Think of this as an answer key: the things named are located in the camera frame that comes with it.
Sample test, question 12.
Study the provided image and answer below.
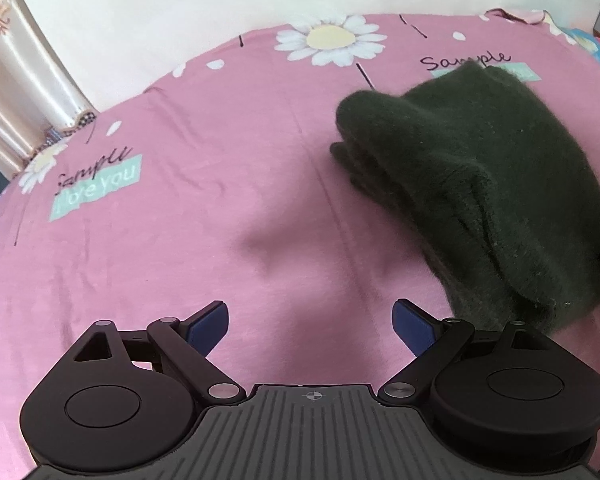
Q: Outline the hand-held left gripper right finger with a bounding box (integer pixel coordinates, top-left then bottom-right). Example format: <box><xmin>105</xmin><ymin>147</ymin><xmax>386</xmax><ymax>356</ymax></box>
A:
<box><xmin>377</xmin><ymin>299</ymin><xmax>567</xmax><ymax>406</ymax></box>

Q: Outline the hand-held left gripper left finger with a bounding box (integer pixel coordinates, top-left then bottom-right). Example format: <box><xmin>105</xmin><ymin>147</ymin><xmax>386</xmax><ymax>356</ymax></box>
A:
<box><xmin>55</xmin><ymin>301</ymin><xmax>249</xmax><ymax>406</ymax></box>

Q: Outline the dark green sweater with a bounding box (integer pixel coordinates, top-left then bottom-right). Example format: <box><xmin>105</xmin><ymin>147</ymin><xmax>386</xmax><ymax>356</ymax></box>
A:
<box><xmin>329</xmin><ymin>62</ymin><xmax>600</xmax><ymax>337</ymax></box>

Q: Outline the pink floral bed sheet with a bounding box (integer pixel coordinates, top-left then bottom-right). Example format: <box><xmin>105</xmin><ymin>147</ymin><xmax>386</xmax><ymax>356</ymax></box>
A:
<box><xmin>0</xmin><ymin>9</ymin><xmax>600</xmax><ymax>480</ymax></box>

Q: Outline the beige patterned curtain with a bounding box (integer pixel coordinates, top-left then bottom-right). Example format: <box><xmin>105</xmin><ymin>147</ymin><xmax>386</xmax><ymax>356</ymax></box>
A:
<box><xmin>0</xmin><ymin>0</ymin><xmax>101</xmax><ymax>181</ymax></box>

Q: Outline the blue printed cloth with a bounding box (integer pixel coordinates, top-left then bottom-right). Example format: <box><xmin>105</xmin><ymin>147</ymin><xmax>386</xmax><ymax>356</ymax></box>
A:
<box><xmin>562</xmin><ymin>24</ymin><xmax>600</xmax><ymax>82</ymax></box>

